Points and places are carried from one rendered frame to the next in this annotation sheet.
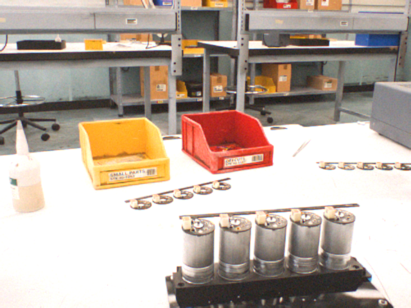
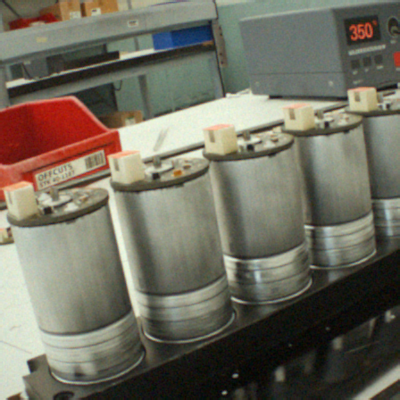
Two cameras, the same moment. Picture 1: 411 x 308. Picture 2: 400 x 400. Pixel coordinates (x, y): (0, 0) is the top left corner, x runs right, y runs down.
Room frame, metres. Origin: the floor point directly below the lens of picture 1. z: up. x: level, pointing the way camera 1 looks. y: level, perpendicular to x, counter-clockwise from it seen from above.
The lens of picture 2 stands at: (0.15, 0.03, 0.85)
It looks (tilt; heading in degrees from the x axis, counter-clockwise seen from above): 15 degrees down; 340
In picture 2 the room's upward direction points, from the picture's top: 10 degrees counter-clockwise
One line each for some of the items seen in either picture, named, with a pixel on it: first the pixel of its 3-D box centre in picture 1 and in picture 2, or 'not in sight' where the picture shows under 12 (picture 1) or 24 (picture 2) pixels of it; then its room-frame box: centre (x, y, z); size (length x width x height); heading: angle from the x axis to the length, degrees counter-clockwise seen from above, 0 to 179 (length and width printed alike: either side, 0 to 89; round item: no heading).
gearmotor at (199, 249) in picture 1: (198, 255); (80, 300); (0.30, 0.01, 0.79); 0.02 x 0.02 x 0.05
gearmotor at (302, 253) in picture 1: (303, 246); (332, 201); (0.31, -0.07, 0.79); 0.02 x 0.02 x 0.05
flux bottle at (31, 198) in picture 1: (24, 165); not in sight; (0.46, 0.20, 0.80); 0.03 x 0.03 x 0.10
